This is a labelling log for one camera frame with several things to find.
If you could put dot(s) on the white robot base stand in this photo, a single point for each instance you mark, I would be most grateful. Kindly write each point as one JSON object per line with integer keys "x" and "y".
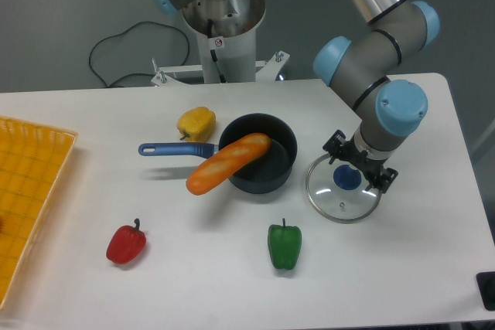
{"x": 226, "y": 36}

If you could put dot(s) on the red toy bell pepper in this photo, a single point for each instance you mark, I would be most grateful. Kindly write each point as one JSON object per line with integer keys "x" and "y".
{"x": 126, "y": 244}

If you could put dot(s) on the glass lid with blue knob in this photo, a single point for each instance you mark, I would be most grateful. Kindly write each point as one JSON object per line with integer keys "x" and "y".
{"x": 339, "y": 191}

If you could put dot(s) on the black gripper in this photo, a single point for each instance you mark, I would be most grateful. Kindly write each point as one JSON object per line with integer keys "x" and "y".
{"x": 378, "y": 177}

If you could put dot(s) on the yellow toy bell pepper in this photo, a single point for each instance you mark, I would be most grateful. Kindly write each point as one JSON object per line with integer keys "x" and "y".
{"x": 196, "y": 125}

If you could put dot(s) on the orange toy baguette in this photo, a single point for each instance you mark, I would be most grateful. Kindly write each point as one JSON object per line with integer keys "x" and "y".
{"x": 221, "y": 166}

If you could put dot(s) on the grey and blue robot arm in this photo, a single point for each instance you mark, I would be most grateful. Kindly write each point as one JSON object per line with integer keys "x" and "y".
{"x": 390, "y": 110}

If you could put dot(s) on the black object at table corner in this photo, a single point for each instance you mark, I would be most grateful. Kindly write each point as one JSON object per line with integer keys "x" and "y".
{"x": 486, "y": 282}

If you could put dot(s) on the yellow plastic basket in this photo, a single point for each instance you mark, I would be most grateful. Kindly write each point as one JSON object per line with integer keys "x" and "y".
{"x": 32, "y": 159}

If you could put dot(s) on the dark pot with blue handle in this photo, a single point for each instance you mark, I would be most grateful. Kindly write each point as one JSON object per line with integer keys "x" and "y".
{"x": 263, "y": 175}

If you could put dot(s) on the green toy bell pepper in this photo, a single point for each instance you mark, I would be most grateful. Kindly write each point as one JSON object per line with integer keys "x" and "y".
{"x": 284, "y": 245}

